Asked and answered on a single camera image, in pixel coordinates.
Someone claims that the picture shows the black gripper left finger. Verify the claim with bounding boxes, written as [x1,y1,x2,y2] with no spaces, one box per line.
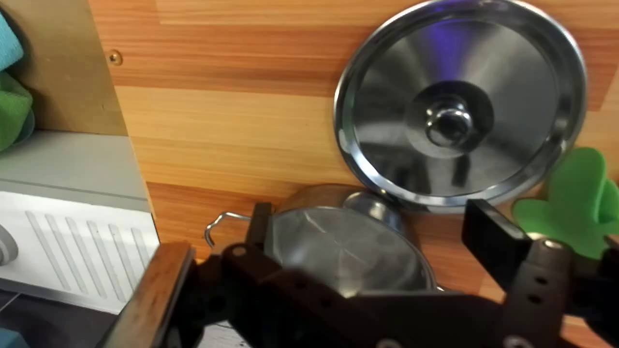
[246,202,273,247]

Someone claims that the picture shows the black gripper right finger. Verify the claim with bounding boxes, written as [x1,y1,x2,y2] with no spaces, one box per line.
[463,198,532,289]

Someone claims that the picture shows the silver pot lid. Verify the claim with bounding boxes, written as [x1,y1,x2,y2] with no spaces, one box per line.
[333,0,588,212]

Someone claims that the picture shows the silver pot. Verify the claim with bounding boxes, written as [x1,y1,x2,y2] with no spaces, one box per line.
[203,183,447,299]

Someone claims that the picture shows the yellow toy corn green husk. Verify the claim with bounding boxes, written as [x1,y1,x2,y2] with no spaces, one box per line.
[511,146,619,258]

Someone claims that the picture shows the white sink basin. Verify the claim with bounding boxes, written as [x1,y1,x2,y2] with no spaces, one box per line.
[0,131,159,314]

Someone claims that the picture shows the green cloth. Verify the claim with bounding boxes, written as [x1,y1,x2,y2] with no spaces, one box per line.
[0,71,33,150]

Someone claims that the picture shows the teal cloth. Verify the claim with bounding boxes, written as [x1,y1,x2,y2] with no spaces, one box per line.
[0,11,23,71]

